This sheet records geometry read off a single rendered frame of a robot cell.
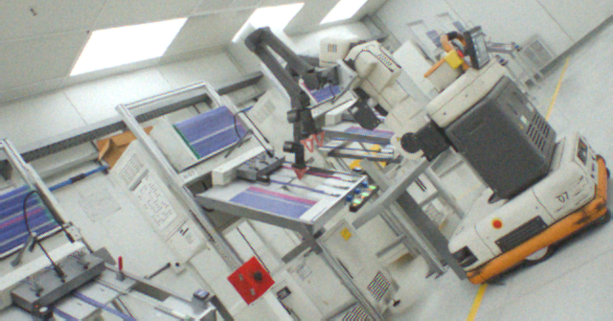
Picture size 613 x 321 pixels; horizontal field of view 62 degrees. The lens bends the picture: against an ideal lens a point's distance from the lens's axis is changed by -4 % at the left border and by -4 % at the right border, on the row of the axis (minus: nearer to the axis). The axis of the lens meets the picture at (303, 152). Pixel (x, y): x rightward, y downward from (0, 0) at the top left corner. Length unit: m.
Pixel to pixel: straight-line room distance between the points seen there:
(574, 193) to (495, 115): 0.42
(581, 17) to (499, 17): 1.37
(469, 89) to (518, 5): 8.00
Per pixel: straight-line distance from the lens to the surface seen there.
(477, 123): 2.25
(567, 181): 2.23
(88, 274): 2.26
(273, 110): 4.23
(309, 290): 2.80
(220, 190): 2.97
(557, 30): 10.15
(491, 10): 10.25
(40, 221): 2.43
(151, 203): 3.18
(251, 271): 2.35
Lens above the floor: 0.78
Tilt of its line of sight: 5 degrees up
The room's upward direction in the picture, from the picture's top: 39 degrees counter-clockwise
